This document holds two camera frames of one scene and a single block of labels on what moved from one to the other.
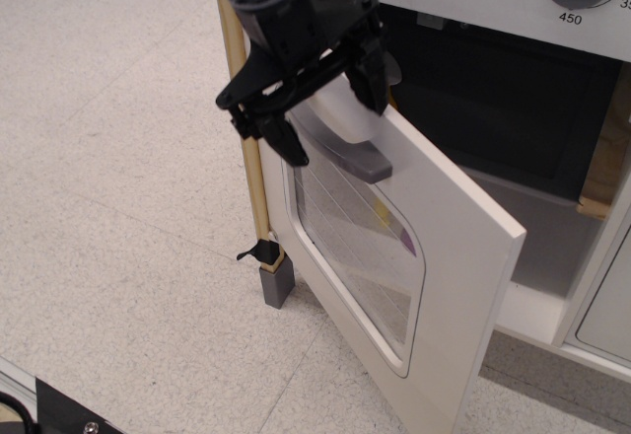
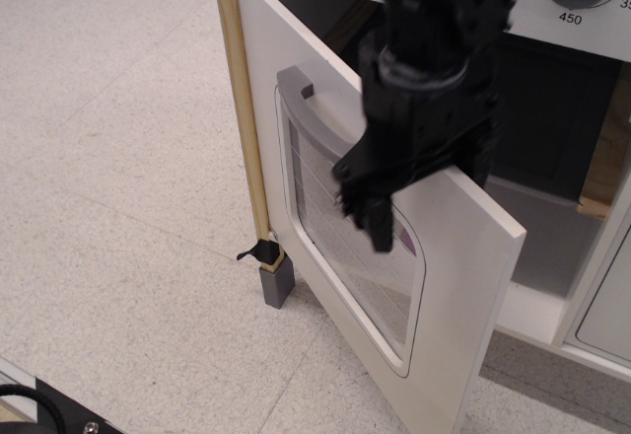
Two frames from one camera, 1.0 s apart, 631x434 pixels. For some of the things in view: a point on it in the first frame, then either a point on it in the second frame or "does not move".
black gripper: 291,43 -> 413,126
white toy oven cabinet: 518,73 does not move
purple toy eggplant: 404,237 does not move
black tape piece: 265,252 does not move
